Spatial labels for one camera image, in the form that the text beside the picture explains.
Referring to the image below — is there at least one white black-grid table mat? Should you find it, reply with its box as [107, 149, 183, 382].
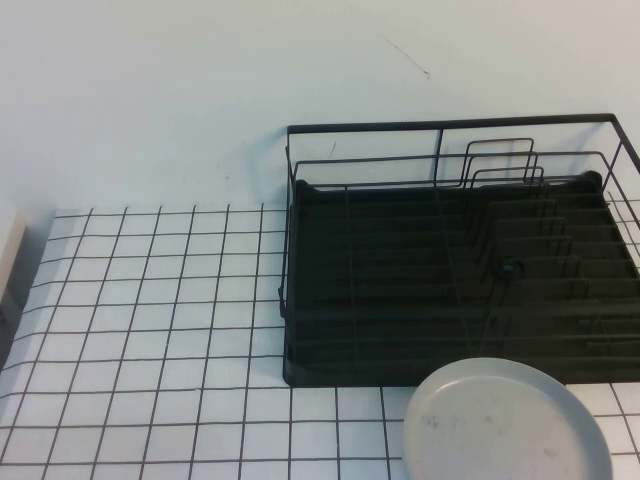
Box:
[0, 202, 640, 480]

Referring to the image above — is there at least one beige board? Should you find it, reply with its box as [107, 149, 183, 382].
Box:
[0, 209, 29, 321]

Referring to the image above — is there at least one black plastic drain tray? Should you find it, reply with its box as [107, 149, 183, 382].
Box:
[283, 170, 640, 387]

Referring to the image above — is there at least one black wire dish rack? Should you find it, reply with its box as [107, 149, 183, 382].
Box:
[277, 112, 640, 374]

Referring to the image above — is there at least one grey round plate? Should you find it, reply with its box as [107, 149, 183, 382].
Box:
[402, 356, 615, 480]

